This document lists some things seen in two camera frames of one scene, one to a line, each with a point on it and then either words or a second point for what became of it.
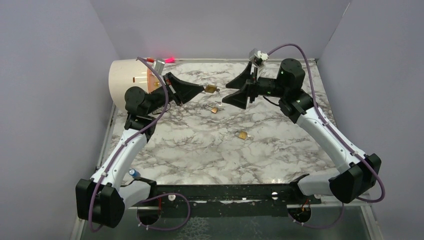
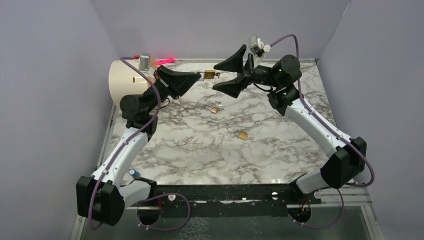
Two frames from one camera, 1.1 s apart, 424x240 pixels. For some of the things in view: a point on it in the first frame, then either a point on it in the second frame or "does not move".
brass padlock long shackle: [208, 105] does not move
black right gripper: [240, 98] to [233, 88]
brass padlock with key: [243, 135] does not move
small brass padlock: [210, 88] to [209, 74]
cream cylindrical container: [124, 74] does not move
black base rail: [227, 200] does not move
